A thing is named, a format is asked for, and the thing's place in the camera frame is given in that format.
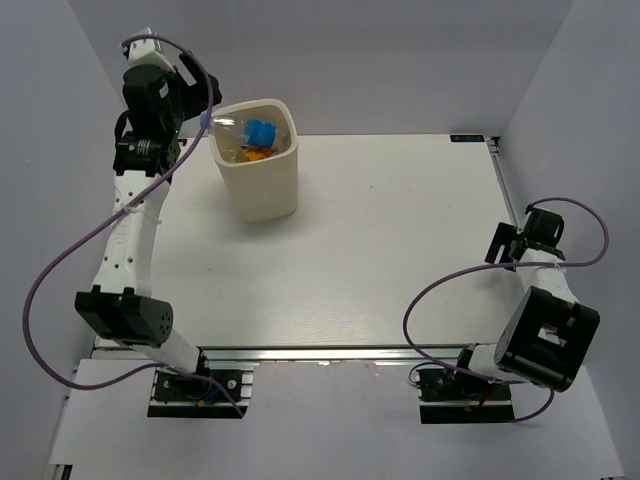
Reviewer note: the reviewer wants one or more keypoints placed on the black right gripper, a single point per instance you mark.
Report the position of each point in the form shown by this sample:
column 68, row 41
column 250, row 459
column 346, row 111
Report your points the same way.
column 504, row 235

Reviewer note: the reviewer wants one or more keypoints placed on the orange juice bottle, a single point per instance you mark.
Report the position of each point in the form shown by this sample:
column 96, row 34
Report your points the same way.
column 254, row 153

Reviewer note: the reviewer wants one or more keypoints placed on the blue sticker right corner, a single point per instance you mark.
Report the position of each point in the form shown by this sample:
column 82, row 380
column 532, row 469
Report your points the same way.
column 467, row 138

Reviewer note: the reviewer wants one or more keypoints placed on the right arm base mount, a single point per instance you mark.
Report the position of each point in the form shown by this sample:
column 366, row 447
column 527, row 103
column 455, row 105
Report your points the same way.
column 451, row 398

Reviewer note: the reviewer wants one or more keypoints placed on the aluminium table frame rail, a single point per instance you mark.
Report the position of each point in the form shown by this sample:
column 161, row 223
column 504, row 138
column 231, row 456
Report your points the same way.
column 322, row 355

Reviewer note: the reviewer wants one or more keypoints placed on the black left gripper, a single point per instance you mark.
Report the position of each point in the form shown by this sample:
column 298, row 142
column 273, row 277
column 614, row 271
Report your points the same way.
column 197, row 94

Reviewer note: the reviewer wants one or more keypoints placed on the blue label water bottle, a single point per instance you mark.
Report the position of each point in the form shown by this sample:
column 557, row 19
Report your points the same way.
column 234, row 133

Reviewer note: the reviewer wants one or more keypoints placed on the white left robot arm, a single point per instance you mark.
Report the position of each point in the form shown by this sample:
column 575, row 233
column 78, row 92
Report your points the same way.
column 119, row 305

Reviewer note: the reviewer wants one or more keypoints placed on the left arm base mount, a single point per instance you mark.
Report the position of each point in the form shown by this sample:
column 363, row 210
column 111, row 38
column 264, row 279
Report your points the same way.
column 178, row 397

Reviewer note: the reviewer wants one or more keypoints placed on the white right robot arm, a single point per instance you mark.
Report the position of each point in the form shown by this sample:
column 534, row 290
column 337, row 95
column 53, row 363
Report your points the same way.
column 550, row 331

